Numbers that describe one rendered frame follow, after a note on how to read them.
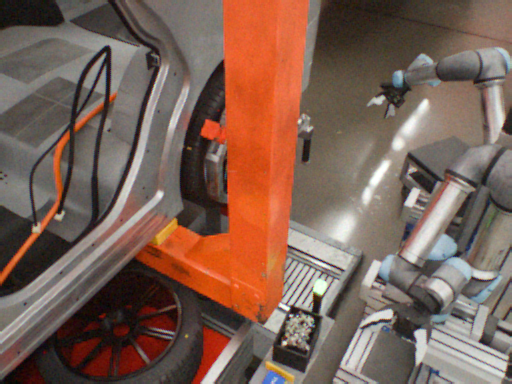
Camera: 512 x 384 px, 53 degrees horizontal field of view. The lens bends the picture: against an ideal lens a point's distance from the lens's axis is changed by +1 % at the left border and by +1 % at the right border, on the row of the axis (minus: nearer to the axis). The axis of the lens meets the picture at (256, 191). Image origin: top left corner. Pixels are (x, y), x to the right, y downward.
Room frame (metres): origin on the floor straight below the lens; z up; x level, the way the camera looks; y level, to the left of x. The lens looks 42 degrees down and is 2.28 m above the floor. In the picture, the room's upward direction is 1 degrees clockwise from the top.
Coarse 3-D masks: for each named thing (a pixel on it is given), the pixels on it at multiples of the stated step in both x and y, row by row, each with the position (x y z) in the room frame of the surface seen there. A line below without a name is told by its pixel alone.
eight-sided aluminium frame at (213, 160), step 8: (224, 112) 1.78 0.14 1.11; (224, 120) 1.76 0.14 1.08; (216, 144) 1.70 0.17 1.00; (224, 144) 1.68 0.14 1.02; (208, 152) 1.67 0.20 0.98; (216, 152) 1.68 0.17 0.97; (224, 152) 1.68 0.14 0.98; (208, 160) 1.65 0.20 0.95; (216, 160) 1.64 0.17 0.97; (208, 168) 1.65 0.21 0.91; (216, 168) 1.63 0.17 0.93; (208, 176) 1.65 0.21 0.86; (216, 176) 1.63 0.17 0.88; (208, 184) 1.65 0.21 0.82; (216, 184) 1.63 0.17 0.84; (208, 192) 1.65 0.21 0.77; (216, 192) 1.63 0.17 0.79; (216, 200) 1.63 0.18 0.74; (224, 200) 1.67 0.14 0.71
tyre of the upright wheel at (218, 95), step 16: (208, 80) 1.92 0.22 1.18; (224, 80) 1.92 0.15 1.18; (208, 96) 1.83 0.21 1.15; (224, 96) 1.83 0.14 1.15; (192, 112) 1.77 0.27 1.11; (208, 112) 1.75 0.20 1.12; (192, 128) 1.72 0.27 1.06; (192, 144) 1.67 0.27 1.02; (192, 160) 1.64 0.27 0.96; (192, 176) 1.63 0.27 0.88; (192, 192) 1.63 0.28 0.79; (208, 208) 1.71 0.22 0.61
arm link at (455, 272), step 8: (448, 264) 0.87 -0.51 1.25; (456, 264) 0.87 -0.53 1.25; (464, 264) 0.87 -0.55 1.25; (440, 272) 0.84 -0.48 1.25; (448, 272) 0.84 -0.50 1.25; (456, 272) 0.84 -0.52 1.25; (464, 272) 0.85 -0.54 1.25; (448, 280) 0.81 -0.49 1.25; (456, 280) 0.82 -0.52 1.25; (464, 280) 0.83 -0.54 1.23; (456, 288) 0.80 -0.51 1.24; (456, 296) 0.82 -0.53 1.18
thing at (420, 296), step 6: (408, 288) 0.74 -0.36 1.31; (414, 288) 0.73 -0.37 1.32; (420, 288) 0.73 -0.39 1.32; (408, 294) 0.73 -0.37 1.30; (414, 294) 0.72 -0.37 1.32; (420, 294) 0.72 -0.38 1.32; (426, 294) 0.72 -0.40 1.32; (414, 300) 0.72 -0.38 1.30; (420, 300) 0.71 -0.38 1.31; (426, 300) 0.71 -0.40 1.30; (432, 300) 0.73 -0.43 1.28; (426, 306) 0.72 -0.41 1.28; (432, 306) 0.73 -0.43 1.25
